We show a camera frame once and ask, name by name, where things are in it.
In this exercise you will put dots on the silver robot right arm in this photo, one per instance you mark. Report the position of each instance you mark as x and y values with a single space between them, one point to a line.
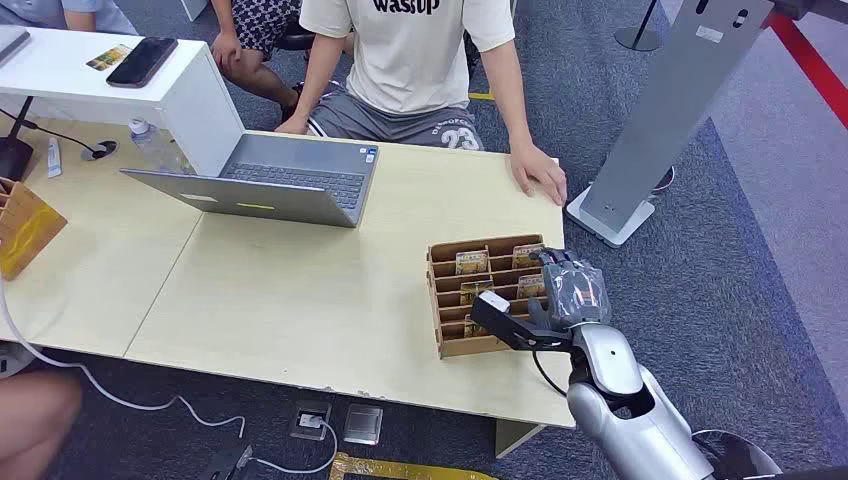
609 364

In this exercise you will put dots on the wooden box with yellow tape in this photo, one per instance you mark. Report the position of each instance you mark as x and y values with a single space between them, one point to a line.
26 232

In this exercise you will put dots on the metal floor cover plate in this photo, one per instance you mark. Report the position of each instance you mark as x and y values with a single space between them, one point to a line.
363 424

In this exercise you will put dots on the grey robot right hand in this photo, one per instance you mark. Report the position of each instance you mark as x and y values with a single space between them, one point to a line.
580 291

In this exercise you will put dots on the wooden slotted card holder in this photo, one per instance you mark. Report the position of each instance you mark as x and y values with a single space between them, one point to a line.
445 341

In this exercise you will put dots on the white power strip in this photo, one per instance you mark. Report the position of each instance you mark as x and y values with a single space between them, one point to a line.
13 358

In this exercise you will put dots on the grey closed device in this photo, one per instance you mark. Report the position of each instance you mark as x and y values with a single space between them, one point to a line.
10 41

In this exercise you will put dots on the clear plastic water bottle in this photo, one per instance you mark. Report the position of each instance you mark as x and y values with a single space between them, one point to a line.
152 149

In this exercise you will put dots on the person's left hand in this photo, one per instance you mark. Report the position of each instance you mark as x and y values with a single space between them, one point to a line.
538 169

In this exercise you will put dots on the dark robot torso part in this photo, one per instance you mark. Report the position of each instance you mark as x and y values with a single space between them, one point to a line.
742 460

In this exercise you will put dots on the short yellow floor tape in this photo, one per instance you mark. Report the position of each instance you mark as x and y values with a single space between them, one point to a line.
481 96

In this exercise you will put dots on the black power adapter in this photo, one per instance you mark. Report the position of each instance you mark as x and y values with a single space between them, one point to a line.
225 464

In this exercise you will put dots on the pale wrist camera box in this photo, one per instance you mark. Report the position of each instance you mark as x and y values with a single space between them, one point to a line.
495 302

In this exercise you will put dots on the white desk riser shelf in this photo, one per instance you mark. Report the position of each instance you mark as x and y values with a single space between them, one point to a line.
192 106

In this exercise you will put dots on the yellow floor tape strip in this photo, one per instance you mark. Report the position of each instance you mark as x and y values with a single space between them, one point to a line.
397 471

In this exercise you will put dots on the floor socket with plug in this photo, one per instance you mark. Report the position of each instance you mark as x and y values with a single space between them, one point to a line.
310 421

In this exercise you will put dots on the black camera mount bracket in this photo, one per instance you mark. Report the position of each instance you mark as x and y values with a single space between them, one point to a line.
513 333

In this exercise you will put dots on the grey open laptop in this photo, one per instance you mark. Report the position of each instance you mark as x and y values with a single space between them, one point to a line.
298 175

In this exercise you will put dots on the small white tube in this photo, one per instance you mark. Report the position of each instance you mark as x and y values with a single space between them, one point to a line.
54 159

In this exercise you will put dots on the person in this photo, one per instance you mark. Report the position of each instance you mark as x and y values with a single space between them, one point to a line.
407 60
262 26
33 424
40 10

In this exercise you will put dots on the pale desk leg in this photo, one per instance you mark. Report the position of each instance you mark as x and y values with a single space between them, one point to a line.
513 437

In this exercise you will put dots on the red barrier belt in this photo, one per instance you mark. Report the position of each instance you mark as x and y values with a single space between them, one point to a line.
811 63

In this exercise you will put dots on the person's left forearm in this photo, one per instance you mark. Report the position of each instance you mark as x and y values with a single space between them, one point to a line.
513 112

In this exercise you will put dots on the grey kiosk stand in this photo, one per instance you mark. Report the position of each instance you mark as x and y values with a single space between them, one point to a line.
676 99

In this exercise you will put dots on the person's right hand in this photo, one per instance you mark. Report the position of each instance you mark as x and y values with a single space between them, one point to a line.
293 126
227 52

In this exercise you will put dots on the person's right forearm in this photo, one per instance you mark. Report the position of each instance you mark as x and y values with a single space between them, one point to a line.
310 89

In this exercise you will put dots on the black stanchion post base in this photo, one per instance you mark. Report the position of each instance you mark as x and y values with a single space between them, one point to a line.
638 38

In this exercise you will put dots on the black smartphone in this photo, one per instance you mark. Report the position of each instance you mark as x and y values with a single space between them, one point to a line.
142 62

